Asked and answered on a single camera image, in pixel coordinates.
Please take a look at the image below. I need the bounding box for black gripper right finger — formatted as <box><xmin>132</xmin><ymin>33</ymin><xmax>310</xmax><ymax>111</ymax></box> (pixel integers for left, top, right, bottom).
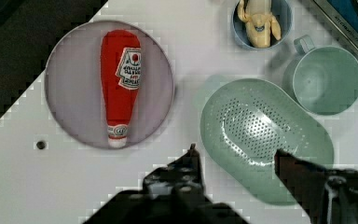
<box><xmin>274</xmin><ymin>149</ymin><xmax>358</xmax><ymax>224</ymax></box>

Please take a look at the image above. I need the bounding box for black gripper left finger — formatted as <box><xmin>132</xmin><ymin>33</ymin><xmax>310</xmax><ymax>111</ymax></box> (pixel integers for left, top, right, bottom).
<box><xmin>142</xmin><ymin>143</ymin><xmax>206</xmax><ymax>200</ymax></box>

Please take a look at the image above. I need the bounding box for green plastic strainer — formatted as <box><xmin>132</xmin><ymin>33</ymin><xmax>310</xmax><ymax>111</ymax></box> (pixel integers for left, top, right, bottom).
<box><xmin>196</xmin><ymin>76</ymin><xmax>335</xmax><ymax>205</ymax></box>

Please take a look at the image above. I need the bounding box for green plastic mug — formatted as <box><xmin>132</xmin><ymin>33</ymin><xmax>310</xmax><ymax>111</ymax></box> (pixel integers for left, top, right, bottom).
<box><xmin>282</xmin><ymin>35</ymin><xmax>358</xmax><ymax>116</ymax></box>

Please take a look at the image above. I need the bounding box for red plush ketchup bottle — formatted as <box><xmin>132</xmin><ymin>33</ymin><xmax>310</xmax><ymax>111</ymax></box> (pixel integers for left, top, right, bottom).
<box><xmin>100</xmin><ymin>30</ymin><xmax>142</xmax><ymax>148</ymax></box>

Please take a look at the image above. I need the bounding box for grey round plate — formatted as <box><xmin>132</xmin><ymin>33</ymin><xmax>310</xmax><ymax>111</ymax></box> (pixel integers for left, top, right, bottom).
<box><xmin>45</xmin><ymin>21</ymin><xmax>175</xmax><ymax>148</ymax></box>

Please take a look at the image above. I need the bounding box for silver toaster oven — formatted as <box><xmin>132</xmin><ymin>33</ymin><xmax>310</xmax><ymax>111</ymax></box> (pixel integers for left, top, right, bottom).
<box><xmin>303</xmin><ymin>0</ymin><xmax>358</xmax><ymax>58</ymax></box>

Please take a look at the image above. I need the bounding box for beige plush toy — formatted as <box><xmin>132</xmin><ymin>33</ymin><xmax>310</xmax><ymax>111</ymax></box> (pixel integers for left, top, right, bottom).
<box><xmin>237</xmin><ymin>0</ymin><xmax>282</xmax><ymax>49</ymax></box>

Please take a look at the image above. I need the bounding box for blue plastic cup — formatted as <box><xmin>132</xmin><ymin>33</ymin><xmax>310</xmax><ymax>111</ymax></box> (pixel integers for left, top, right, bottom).
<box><xmin>230</xmin><ymin>0</ymin><xmax>293</xmax><ymax>50</ymax></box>

